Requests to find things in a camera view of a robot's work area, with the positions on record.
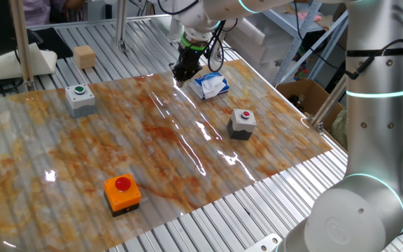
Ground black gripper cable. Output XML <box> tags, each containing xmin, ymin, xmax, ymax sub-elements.
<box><xmin>204</xmin><ymin>20</ymin><xmax>226</xmax><ymax>74</ymax></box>

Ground brown cardboard box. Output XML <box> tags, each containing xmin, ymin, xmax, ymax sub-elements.
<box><xmin>275</xmin><ymin>78</ymin><xmax>344</xmax><ymax>122</ymax></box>

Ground green wrist flange ring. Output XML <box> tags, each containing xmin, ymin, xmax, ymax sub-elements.
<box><xmin>181</xmin><ymin>34</ymin><xmax>208</xmax><ymax>52</ymax></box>

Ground white plastic bins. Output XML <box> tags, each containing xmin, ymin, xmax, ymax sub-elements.
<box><xmin>224</xmin><ymin>13</ymin><xmax>295</xmax><ymax>66</ymax></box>

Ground black flat pad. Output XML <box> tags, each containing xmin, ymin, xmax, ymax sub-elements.
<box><xmin>26</xmin><ymin>27</ymin><xmax>74</xmax><ymax>60</ymax></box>

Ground grey metal shelf rack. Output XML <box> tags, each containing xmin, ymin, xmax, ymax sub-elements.
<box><xmin>261</xmin><ymin>0</ymin><xmax>350</xmax><ymax>87</ymax></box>

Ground large wooden cube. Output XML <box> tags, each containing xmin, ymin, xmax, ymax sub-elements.
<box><xmin>72</xmin><ymin>44</ymin><xmax>98</xmax><ymax>70</ymax></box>

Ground aluminium upright post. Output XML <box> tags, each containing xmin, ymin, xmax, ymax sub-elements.
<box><xmin>113</xmin><ymin>0</ymin><xmax>130</xmax><ymax>54</ymax></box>

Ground grey box green button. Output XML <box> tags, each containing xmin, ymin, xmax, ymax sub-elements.
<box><xmin>64</xmin><ymin>83</ymin><xmax>97</xmax><ymax>119</ymax></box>

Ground orange box red mushroom button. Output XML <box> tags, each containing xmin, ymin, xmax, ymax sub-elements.
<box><xmin>103</xmin><ymin>173</ymin><xmax>143</xmax><ymax>218</ymax></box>

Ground grey box small red button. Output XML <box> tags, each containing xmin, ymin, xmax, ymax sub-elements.
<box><xmin>226</xmin><ymin>108</ymin><xmax>258</xmax><ymax>142</ymax></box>

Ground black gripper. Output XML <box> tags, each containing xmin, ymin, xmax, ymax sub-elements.
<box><xmin>169</xmin><ymin>45</ymin><xmax>206</xmax><ymax>88</ymax></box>

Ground beige upright post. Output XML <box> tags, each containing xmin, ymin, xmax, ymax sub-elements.
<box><xmin>8</xmin><ymin>0</ymin><xmax>36</xmax><ymax>92</ymax></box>

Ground person in purple shirt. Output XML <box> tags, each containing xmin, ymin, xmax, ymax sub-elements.
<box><xmin>22</xmin><ymin>0</ymin><xmax>87</xmax><ymax>27</ymax></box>

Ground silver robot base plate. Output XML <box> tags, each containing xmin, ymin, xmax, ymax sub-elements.
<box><xmin>242</xmin><ymin>233</ymin><xmax>283</xmax><ymax>252</ymax></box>

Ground orange marble pattern mat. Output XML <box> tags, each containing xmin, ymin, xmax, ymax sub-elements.
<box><xmin>0</xmin><ymin>59</ymin><xmax>334</xmax><ymax>252</ymax></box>

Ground blue tissue pack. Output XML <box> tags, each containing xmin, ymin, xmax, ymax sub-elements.
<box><xmin>188</xmin><ymin>71</ymin><xmax>231</xmax><ymax>101</ymax></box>

